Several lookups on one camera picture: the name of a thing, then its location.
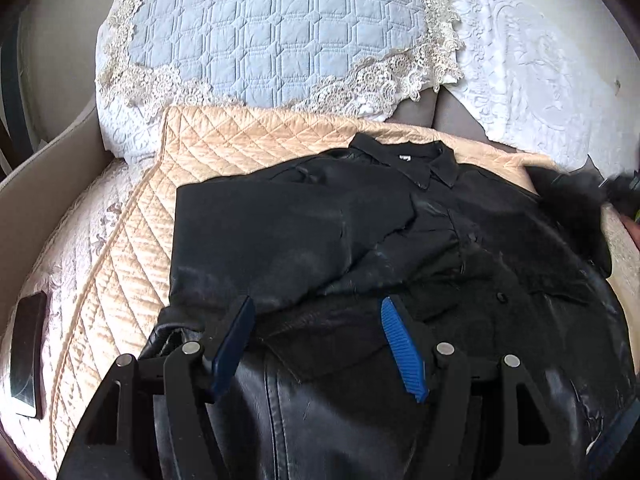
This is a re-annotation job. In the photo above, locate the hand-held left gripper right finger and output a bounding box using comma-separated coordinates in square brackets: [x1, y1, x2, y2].
[381, 296, 596, 480]

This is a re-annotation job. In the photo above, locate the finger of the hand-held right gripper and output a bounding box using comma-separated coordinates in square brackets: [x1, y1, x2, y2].
[600, 172, 640, 211]

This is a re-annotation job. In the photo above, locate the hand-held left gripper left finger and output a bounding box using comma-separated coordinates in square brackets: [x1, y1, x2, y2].
[57, 296, 257, 480]

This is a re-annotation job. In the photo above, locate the black leather jacket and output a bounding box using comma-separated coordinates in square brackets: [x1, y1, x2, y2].
[137, 132, 633, 480]

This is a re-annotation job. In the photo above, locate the peach quilted bedspread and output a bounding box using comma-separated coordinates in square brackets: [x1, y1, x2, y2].
[50, 105, 566, 466]

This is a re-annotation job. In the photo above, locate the white embroidered pillow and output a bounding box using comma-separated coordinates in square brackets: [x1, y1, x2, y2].
[435, 0, 638, 176]

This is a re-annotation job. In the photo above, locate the grey upholstered headboard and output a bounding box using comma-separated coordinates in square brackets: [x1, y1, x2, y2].
[385, 85, 493, 147]

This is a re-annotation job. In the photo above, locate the cream lace bed sheet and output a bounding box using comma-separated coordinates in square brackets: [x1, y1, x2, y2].
[0, 160, 640, 461]

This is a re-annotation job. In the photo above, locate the black smartphone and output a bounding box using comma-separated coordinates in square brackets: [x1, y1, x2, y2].
[10, 290, 48, 420]

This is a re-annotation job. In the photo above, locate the blue quilted lace-trimmed pillow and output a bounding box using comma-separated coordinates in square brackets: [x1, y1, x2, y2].
[95, 0, 466, 166]

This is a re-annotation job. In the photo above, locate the beige bed frame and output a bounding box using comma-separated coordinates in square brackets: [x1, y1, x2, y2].
[0, 105, 116, 201]

